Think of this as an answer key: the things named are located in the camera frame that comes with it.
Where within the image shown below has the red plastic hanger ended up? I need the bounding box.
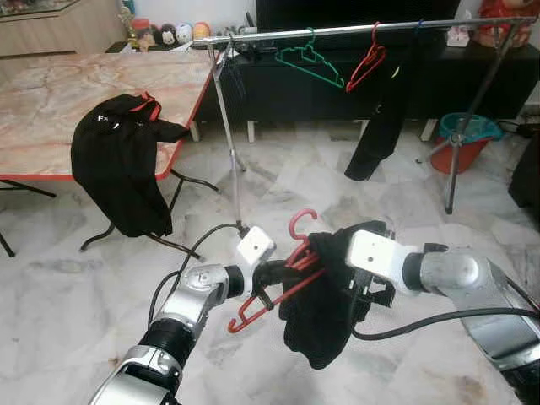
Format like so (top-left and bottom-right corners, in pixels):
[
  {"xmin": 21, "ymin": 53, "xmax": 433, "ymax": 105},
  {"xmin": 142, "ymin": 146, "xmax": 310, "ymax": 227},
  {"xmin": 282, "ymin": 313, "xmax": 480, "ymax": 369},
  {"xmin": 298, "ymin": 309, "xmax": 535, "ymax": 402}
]
[
  {"xmin": 344, "ymin": 22, "xmax": 389, "ymax": 94},
  {"xmin": 228, "ymin": 208, "xmax": 326, "ymax": 334}
]

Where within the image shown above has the black shirt red collar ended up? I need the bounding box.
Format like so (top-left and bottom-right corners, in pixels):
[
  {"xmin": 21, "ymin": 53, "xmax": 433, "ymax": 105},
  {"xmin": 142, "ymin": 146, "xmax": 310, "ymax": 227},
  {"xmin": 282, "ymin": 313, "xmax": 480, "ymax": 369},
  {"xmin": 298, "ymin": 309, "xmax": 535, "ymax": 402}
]
[{"xmin": 70, "ymin": 91, "xmax": 191, "ymax": 239}]

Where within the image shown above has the green plastic hanger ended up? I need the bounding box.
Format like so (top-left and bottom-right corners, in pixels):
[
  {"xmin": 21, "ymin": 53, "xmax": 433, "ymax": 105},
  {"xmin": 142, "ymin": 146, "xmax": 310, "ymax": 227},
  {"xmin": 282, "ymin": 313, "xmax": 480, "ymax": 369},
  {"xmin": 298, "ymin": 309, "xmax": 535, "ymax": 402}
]
[{"xmin": 275, "ymin": 28, "xmax": 347, "ymax": 89}]

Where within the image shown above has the black garment green logo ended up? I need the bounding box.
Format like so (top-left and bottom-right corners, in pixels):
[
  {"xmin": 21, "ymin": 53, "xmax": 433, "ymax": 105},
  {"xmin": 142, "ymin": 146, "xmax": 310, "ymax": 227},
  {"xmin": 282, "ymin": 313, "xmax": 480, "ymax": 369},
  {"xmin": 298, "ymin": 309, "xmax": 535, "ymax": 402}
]
[{"xmin": 344, "ymin": 38, "xmax": 427, "ymax": 182}]

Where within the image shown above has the red plastic bucket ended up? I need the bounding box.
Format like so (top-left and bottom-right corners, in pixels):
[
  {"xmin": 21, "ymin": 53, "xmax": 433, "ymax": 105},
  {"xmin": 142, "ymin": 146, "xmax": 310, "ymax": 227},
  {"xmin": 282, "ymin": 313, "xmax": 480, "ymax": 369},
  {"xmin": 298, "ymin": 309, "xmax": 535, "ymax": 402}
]
[{"xmin": 429, "ymin": 127, "xmax": 494, "ymax": 175}]

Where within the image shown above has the black TV console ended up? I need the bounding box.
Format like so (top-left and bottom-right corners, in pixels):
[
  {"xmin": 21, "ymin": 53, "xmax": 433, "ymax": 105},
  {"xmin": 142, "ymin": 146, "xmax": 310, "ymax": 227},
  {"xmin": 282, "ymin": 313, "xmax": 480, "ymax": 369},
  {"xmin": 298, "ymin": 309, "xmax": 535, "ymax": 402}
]
[{"xmin": 105, "ymin": 34, "xmax": 540, "ymax": 143}]

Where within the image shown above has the silver metal garment rack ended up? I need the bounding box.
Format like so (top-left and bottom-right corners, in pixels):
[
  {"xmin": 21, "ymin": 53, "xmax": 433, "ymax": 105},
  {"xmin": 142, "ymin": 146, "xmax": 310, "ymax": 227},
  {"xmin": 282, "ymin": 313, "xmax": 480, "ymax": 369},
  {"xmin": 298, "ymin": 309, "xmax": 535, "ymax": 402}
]
[{"xmin": 192, "ymin": 15, "xmax": 538, "ymax": 229}]

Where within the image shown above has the black round plush toy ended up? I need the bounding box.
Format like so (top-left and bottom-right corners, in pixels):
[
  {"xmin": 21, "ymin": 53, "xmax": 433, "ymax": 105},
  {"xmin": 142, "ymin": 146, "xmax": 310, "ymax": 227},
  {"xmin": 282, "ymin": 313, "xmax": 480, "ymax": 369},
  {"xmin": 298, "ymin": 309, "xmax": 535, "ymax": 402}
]
[{"xmin": 157, "ymin": 24, "xmax": 178, "ymax": 47}]

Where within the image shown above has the white tissue box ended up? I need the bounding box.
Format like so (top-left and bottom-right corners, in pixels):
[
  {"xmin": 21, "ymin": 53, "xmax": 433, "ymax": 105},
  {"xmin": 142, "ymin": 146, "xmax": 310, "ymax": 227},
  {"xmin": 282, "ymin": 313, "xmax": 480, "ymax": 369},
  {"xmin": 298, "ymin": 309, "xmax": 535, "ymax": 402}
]
[{"xmin": 447, "ymin": 25, "xmax": 470, "ymax": 47}]

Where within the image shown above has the red lidded jar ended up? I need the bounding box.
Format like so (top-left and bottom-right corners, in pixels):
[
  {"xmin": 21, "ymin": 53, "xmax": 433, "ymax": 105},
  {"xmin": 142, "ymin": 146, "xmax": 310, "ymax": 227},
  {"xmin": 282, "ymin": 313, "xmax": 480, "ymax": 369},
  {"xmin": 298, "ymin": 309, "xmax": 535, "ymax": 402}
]
[{"xmin": 131, "ymin": 17, "xmax": 155, "ymax": 50}]

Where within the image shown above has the black television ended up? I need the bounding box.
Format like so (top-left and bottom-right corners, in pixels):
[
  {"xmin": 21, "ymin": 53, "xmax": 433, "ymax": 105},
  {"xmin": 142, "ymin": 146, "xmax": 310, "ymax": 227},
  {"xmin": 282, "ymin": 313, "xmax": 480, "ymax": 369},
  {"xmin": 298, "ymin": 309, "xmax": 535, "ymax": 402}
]
[{"xmin": 256, "ymin": 0, "xmax": 462, "ymax": 33}]

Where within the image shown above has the marble folding table red edge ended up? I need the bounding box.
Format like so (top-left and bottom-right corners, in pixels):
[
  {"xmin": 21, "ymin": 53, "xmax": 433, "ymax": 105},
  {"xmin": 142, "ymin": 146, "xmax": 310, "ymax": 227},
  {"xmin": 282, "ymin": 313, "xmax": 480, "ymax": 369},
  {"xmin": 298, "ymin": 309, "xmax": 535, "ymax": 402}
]
[{"xmin": 0, "ymin": 49, "xmax": 219, "ymax": 258}]

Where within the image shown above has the red laughing Buddha statue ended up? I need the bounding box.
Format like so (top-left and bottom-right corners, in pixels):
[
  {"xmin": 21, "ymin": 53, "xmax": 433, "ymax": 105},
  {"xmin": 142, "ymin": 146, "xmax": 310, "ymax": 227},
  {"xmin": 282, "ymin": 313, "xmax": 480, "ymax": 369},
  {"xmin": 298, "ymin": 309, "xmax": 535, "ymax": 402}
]
[{"xmin": 472, "ymin": 0, "xmax": 532, "ymax": 49}]

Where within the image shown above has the teal gold figurine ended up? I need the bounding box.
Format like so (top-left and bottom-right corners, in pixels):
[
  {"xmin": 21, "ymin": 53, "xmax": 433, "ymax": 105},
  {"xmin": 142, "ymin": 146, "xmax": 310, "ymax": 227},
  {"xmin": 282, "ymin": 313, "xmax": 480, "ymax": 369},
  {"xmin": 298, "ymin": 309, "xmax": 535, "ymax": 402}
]
[{"xmin": 118, "ymin": 0, "xmax": 138, "ymax": 39}]

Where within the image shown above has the light wooden cabinet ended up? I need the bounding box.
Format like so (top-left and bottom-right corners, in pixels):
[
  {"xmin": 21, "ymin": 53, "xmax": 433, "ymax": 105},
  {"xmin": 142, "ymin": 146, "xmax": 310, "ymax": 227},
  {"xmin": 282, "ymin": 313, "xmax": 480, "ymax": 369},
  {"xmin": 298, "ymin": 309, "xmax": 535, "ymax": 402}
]
[{"xmin": 0, "ymin": 0, "xmax": 127, "ymax": 60}]

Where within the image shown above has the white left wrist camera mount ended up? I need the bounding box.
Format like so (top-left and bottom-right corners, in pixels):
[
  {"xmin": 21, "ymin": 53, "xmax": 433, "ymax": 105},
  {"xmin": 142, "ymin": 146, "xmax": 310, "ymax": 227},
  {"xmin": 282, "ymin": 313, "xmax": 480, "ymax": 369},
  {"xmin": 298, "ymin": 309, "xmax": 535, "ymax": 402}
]
[{"xmin": 235, "ymin": 225, "xmax": 277, "ymax": 271}]

